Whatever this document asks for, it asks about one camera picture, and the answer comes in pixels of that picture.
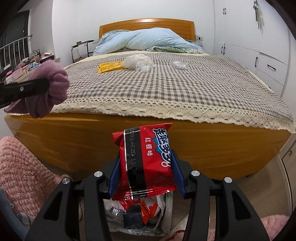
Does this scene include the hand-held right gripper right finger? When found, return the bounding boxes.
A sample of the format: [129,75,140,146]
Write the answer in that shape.
[171,153,270,241]

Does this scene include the light blue quilt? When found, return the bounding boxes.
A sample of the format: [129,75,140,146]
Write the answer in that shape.
[94,28,205,56]

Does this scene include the beige door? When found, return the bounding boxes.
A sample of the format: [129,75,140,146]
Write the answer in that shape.
[276,139,296,218]

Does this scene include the dark blue cardboard box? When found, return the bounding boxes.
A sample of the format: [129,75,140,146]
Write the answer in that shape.
[122,206,142,229]

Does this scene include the white plastic bag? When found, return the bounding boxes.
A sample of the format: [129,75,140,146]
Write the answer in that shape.
[122,54,156,74]

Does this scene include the dark window with railing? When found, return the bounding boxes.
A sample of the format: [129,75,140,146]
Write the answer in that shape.
[0,10,33,75]

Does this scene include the white wardrobe drawer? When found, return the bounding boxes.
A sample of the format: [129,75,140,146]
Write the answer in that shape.
[255,71,286,93]
[257,52,290,86]

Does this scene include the black box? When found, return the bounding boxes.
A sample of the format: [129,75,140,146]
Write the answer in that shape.
[40,54,56,63]

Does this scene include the purple knit cloth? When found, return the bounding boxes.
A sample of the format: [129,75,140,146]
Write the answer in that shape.
[4,61,70,119]

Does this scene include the white perforated slipper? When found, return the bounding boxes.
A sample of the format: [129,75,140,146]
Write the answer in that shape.
[169,228,189,241]

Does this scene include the green ruffled pillow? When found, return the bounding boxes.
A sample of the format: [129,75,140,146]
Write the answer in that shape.
[147,40,206,54]

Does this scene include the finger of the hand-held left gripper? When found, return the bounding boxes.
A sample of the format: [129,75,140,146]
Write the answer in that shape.
[0,77,50,109]

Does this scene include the person's pink-trousered right leg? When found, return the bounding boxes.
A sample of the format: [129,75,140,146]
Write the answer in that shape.
[259,215,295,241]

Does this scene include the yellow packet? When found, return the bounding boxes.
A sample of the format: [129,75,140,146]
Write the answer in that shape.
[97,61,126,74]

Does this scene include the blue-grey jacket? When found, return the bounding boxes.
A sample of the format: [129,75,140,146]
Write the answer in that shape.
[0,187,29,240]

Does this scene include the wooden bed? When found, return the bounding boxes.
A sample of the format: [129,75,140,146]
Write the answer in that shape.
[4,19,296,183]

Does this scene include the trash bin with bag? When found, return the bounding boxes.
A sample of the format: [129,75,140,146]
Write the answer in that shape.
[103,193,174,239]

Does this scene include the black bedside rack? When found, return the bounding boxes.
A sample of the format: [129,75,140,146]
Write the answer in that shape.
[71,40,95,63]

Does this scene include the crinkled red snack wrapper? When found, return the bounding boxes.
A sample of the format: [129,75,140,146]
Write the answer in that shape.
[113,197,140,210]

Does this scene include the red snack packet black stripe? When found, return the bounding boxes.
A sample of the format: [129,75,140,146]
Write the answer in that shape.
[112,123,178,202]

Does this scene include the red and white snack bag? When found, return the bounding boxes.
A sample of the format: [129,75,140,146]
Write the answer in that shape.
[141,197,161,226]

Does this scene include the wooden windowsill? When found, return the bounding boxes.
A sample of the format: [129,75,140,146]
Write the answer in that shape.
[5,57,62,84]

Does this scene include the checkered lace-trimmed bedspread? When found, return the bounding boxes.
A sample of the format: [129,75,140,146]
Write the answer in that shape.
[6,50,296,133]

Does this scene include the small clear plastic wrap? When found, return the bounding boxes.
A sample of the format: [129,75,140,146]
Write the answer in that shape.
[171,60,188,70]

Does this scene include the hanging grey cloth bags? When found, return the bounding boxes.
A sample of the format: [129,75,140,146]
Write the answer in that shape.
[253,0,265,29]

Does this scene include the pink shaggy rug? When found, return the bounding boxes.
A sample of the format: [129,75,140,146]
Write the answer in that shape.
[0,136,64,217]

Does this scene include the white wardrobe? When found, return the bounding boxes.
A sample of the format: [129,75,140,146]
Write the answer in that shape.
[213,0,292,93]

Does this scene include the grey plaid cloth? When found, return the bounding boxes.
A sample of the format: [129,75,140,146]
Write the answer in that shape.
[15,212,34,231]

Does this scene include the pink pouch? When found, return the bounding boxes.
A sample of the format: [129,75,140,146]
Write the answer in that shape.
[13,66,29,80]

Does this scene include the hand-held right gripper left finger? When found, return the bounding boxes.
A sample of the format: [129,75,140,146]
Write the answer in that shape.
[25,160,121,241]

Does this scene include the cream bed sheet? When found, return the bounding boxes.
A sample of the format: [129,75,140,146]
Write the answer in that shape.
[63,50,214,70]

